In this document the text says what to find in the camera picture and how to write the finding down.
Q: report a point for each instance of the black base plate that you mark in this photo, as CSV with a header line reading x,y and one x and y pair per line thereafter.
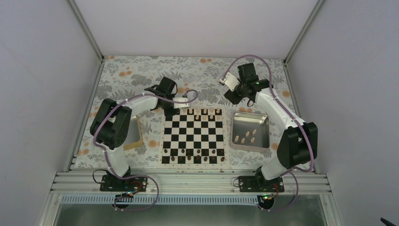
x,y
110,183
253,184

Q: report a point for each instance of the floral patterned table mat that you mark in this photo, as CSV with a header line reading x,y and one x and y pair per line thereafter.
x,y
126,76

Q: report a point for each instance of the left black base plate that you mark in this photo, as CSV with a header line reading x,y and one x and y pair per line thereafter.
x,y
110,183

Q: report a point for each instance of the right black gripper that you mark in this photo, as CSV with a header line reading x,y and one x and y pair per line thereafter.
x,y
234,100

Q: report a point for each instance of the black white chessboard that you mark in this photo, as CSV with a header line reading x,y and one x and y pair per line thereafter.
x,y
182,131

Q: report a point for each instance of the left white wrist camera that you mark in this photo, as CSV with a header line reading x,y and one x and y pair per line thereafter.
x,y
180,102

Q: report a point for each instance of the metal tray with light pieces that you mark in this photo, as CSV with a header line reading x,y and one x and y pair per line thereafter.
x,y
242,122

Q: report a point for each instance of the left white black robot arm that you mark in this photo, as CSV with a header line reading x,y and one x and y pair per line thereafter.
x,y
110,126

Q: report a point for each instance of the aluminium rail frame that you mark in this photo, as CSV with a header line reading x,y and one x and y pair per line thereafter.
x,y
190,182

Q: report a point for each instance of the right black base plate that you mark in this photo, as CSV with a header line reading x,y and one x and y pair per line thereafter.
x,y
253,184

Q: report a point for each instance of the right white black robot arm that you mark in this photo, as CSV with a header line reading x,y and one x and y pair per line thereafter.
x,y
298,145

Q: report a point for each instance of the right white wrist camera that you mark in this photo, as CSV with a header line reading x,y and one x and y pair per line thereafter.
x,y
230,81

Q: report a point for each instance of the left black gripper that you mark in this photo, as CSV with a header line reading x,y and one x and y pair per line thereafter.
x,y
167,113

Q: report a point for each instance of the empty metal tray wooden rim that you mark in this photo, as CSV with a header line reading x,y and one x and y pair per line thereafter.
x,y
134,137

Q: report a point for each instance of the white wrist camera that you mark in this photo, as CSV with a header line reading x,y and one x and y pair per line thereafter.
x,y
180,102
230,81

